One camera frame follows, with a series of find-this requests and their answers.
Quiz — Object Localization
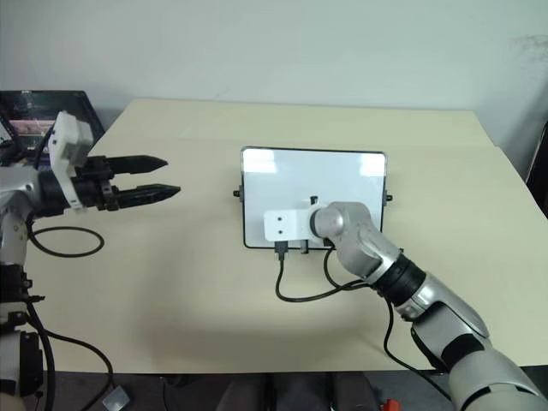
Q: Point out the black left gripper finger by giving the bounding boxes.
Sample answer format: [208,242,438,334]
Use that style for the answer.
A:
[105,154,170,177]
[113,183,182,211]

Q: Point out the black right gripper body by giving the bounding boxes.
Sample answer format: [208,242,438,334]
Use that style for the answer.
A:
[299,194,319,257]

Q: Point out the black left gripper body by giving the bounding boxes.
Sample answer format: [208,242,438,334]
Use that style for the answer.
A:
[70,156,120,212]

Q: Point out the black framed whiteboard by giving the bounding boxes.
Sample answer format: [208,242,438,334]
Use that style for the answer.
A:
[232,146,395,251]

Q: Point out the small grey box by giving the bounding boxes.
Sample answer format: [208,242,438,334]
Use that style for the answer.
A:
[101,386,131,411]

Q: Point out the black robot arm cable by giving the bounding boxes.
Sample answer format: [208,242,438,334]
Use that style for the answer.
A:
[382,294,449,376]
[26,295,116,400]
[273,240,378,303]
[322,244,366,289]
[26,299,57,411]
[26,126,57,173]
[27,227,105,259]

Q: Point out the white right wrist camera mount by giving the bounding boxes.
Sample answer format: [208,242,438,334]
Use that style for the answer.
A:
[262,208,322,244]

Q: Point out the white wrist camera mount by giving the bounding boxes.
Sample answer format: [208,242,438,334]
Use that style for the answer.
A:
[47,110,96,213]
[262,208,322,244]

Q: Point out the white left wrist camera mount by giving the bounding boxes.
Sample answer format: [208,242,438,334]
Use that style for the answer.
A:
[47,110,96,213]

